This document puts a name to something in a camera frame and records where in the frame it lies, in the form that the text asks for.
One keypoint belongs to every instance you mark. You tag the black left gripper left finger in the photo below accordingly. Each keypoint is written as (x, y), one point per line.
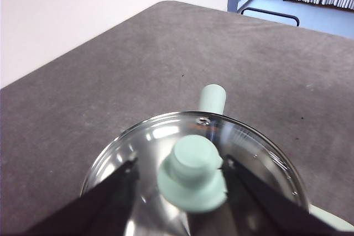
(96, 208)

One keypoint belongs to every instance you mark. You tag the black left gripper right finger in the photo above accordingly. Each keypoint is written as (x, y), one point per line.
(265, 214)

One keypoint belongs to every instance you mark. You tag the glass lid with green knob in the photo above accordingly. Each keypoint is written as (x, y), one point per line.
(193, 164)

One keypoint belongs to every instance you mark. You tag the green breakfast machine base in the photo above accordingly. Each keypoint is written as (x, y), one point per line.
(332, 218)

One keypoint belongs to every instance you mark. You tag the black metal tube frame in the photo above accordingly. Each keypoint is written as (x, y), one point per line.
(276, 13)

